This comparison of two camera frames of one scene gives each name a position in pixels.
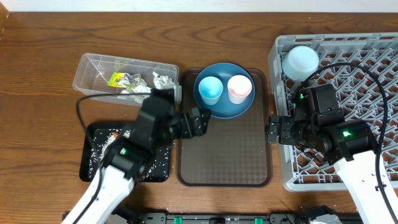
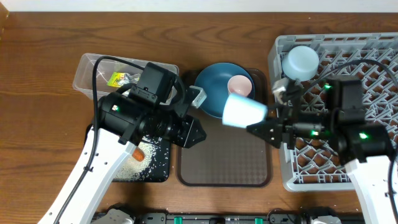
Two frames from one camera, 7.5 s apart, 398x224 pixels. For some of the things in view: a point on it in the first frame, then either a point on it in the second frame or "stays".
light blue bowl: (299, 62) stays
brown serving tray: (233, 152) stays
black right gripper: (285, 136) to (287, 120)
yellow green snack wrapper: (115, 78) stays
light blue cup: (210, 89) to (240, 111)
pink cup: (239, 86) stays
